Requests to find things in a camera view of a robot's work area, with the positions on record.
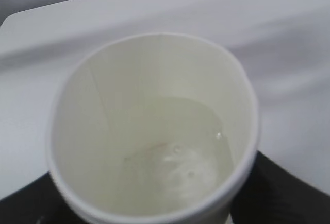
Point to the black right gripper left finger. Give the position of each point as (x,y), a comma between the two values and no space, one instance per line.
(38,202)

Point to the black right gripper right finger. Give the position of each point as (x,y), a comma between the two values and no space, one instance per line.
(272,195)

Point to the white paper cup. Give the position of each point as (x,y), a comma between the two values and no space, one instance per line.
(153,128)

